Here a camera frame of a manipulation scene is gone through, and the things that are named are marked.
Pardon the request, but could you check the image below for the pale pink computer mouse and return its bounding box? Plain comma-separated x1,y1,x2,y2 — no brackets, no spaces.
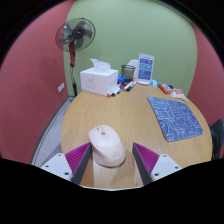
87,124,127,168

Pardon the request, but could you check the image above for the black red standing fan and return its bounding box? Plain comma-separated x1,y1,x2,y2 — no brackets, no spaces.
55,17,97,98

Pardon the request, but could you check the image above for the white plastic chair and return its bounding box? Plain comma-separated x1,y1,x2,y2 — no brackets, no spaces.
127,59,140,79

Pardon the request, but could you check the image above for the black office chair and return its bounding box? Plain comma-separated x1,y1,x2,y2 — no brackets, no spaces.
209,119,224,160

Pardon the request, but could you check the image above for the red-capped whiteboard marker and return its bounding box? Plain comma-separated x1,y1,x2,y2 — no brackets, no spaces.
106,85,122,98
122,79,138,92

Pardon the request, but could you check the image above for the white blue sign stand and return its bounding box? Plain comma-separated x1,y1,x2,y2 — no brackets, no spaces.
136,52,155,86

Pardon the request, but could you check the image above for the blue patterned mouse pad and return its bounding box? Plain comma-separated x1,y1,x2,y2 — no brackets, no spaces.
147,96,204,143

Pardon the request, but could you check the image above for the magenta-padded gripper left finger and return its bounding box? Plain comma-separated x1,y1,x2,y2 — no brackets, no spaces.
39,142,93,186

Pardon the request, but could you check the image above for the red snack packet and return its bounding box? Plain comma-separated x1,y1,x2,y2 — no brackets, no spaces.
157,82,174,95

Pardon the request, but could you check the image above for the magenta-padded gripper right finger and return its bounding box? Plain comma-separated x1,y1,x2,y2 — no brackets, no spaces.
132,142,184,186

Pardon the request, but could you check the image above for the dark mesh pen cup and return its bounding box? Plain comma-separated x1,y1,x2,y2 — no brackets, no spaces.
120,64,137,81

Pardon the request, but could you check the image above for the white tissue box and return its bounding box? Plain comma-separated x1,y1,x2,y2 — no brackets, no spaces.
79,58,119,97

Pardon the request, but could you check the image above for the orange white snack packet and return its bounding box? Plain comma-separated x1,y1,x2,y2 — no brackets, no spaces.
174,88,190,103

